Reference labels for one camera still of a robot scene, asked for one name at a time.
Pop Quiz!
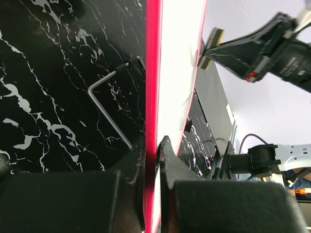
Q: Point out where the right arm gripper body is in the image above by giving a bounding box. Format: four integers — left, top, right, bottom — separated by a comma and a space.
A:
246, 18, 311, 92

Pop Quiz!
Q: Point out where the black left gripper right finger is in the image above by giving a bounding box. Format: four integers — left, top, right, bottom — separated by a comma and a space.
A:
158, 136, 308, 233

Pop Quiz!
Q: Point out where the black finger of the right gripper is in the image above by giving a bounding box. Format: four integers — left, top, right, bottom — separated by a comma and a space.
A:
206, 12, 292, 80

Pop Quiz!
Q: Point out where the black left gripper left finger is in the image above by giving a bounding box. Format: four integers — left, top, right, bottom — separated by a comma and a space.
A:
0, 137, 145, 233

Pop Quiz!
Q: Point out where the yellow black eraser sponge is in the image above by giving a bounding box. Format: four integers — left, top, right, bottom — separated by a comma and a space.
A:
198, 27, 224, 70

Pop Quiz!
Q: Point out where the pink framed whiteboard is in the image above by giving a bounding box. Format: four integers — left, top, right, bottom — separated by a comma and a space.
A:
143, 0, 207, 233

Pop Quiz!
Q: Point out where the black slab with label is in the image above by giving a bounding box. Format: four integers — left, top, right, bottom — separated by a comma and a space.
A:
194, 36, 238, 161

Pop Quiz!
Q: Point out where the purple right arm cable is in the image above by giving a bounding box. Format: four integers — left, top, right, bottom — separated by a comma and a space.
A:
237, 133, 269, 180

